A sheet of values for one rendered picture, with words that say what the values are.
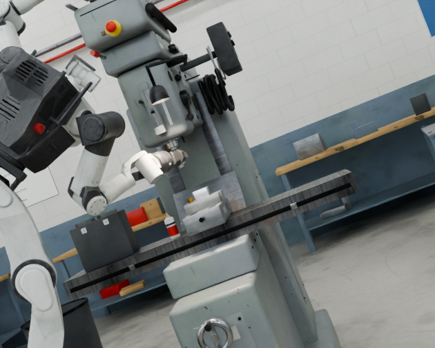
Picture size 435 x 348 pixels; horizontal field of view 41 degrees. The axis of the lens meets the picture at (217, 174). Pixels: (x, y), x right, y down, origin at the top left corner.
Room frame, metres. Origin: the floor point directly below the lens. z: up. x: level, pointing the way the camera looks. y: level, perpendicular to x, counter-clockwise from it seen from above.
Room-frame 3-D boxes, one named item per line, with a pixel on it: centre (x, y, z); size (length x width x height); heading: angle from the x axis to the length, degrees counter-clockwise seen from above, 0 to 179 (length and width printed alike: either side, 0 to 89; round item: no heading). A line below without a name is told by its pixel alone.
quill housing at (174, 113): (2.39, 0.13, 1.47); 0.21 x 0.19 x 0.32; 82
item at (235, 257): (2.38, 0.13, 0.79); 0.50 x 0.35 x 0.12; 172
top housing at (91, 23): (2.40, 0.13, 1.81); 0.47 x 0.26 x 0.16; 172
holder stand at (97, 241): (2.43, 0.54, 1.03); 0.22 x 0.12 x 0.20; 85
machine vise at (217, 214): (2.35, 0.09, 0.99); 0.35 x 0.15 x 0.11; 173
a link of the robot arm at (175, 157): (2.30, 0.17, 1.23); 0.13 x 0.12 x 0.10; 62
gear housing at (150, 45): (2.42, 0.12, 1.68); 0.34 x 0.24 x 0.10; 172
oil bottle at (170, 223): (2.36, 0.25, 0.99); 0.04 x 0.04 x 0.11
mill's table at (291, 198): (2.38, 0.12, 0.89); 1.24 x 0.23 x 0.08; 82
